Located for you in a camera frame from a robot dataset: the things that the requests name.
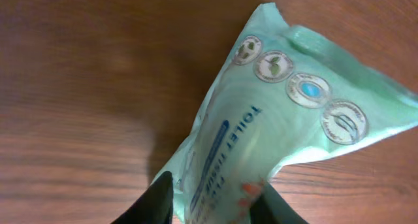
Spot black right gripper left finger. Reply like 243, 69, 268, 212
112, 171, 173, 224

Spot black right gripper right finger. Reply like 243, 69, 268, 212
250, 184, 308, 224

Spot green wet wipes pack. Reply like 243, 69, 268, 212
165, 3, 417, 223

